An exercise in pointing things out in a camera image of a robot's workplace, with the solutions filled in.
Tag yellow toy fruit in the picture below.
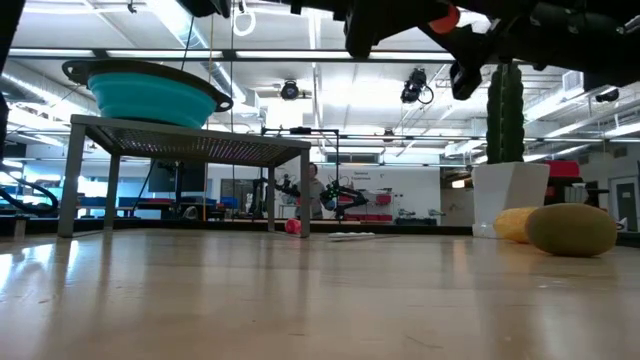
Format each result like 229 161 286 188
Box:
493 206 541 245

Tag overhead frame beam with lights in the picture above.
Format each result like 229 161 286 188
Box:
0 48 501 64

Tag blue storage bins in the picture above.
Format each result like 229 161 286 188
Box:
78 196 117 208

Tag green-brown kiwi fruit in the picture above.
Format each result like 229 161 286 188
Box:
525 202 619 258

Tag blue collapsible bowl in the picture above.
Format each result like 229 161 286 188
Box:
61 58 235 130

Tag blue white striped stick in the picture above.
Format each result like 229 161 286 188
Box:
328 231 376 242

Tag red storage box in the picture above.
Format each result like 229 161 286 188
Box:
542 159 581 179

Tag grey perforated metal stand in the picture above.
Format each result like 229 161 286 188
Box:
57 113 312 239

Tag black background monitor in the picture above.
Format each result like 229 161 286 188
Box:
148 159 207 194

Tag white plant pot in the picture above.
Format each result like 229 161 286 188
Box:
471 160 551 240

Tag black left cable conduit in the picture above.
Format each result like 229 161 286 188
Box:
0 164 62 217

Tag round black ceiling device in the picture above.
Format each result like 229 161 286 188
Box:
279 79 300 101

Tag person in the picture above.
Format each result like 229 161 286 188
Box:
298 162 326 221

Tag black overhead camera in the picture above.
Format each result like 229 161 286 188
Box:
399 67 435 106

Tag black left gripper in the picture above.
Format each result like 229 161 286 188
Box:
177 0 232 19

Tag black aluminium table frame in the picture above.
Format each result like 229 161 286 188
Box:
0 214 640 247

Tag white hanging ring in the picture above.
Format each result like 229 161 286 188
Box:
231 9 257 38

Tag grey door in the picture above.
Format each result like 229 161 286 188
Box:
608 175 640 232

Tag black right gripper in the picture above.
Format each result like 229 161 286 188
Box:
419 0 584 101

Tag green cactus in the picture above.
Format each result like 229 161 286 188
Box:
486 62 526 165

